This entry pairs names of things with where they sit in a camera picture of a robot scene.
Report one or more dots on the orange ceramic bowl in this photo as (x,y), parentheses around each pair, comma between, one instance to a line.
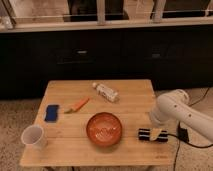
(104,129)

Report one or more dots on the dark cabinet counter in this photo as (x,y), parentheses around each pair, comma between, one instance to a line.
(170,56)

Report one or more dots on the white ceramic cup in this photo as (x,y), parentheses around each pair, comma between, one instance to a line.
(34,136)

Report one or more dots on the wooden table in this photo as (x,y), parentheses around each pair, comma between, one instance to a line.
(66,109)

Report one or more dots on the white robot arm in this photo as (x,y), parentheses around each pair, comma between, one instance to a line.
(175,104)

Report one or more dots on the blue sponge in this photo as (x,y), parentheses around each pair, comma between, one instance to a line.
(51,113)

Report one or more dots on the orange carrot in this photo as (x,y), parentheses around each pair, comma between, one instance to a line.
(77,106)

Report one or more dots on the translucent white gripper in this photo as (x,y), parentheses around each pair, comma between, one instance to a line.
(158,119)

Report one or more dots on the black power adapter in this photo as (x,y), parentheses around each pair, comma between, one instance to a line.
(183,134)

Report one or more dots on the white plastic bottle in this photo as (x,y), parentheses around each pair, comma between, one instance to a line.
(106,92)

